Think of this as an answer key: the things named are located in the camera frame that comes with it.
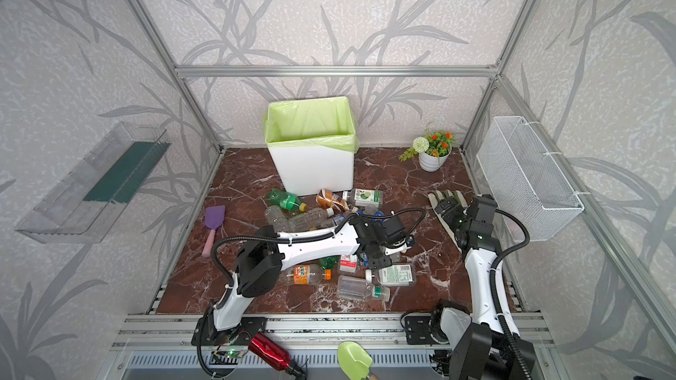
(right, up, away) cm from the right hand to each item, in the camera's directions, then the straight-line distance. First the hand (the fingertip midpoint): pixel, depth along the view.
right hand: (448, 202), depth 84 cm
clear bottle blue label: (-39, -8, +9) cm, 41 cm away
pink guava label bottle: (-32, -19, -2) cm, 38 cm away
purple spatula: (-83, -7, +12) cm, 84 cm away
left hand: (-20, -14, 0) cm, 25 cm away
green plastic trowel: (-31, -41, -14) cm, 53 cm away
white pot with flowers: (0, +18, +18) cm, 26 cm away
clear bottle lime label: (-26, 0, +15) cm, 30 cm away
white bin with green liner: (-43, +19, -3) cm, 47 cm away
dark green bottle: (-38, -19, -1) cm, 43 cm away
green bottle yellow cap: (-56, -1, +13) cm, 58 cm away
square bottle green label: (-17, -22, -3) cm, 29 cm away
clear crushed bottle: (-58, -6, +8) cm, 59 cm away
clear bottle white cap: (-46, -7, +7) cm, 48 cm away
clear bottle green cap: (-31, -27, -2) cm, 41 cm away
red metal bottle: (-52, -37, -16) cm, 66 cm away
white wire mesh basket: (+11, +4, -23) cm, 26 cm away
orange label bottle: (-46, -22, -4) cm, 51 cm away
